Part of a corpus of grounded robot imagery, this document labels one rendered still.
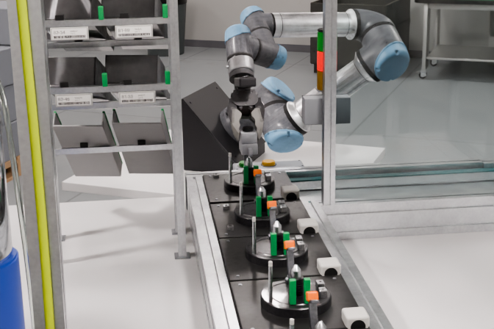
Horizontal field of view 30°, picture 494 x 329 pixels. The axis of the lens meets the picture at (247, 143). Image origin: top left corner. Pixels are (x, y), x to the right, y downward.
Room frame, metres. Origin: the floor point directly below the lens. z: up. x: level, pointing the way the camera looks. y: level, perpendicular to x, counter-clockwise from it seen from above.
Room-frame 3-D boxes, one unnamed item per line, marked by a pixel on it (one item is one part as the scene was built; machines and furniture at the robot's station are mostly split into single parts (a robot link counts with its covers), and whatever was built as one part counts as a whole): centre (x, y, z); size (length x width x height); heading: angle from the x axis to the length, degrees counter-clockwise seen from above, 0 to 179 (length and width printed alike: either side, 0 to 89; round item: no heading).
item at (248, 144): (2.41, 0.00, 1.10); 0.08 x 0.04 x 0.07; 7
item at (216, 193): (2.42, 0.00, 0.96); 0.24 x 0.24 x 0.02; 7
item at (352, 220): (2.43, -0.31, 0.91); 0.84 x 0.28 x 0.10; 97
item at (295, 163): (2.64, -0.06, 0.93); 0.21 x 0.07 x 0.06; 97
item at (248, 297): (1.68, -0.09, 1.01); 0.24 x 0.24 x 0.13; 7
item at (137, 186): (2.99, 0.05, 0.84); 0.90 x 0.70 x 0.03; 69
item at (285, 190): (2.33, -0.11, 0.97); 0.05 x 0.05 x 0.04; 7
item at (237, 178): (2.42, 0.00, 0.98); 0.14 x 0.14 x 0.02
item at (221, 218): (2.16, -0.04, 1.01); 0.24 x 0.24 x 0.13; 7
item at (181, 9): (9.93, 0.87, 0.31); 0.51 x 0.49 x 0.63; 159
